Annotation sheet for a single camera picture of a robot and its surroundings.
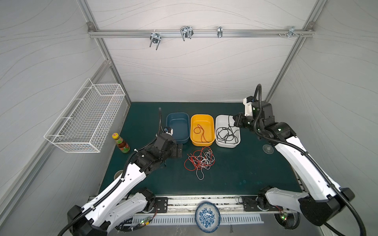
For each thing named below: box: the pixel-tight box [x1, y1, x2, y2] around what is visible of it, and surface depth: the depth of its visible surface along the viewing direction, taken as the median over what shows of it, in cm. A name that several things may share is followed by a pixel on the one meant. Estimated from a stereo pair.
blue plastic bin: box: [165, 112, 190, 145], surface depth 108 cm
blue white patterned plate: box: [194, 201, 221, 234], surface depth 70 cm
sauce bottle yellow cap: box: [111, 132, 131, 153], surface depth 84 cm
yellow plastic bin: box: [189, 114, 216, 147], surface depth 104 cm
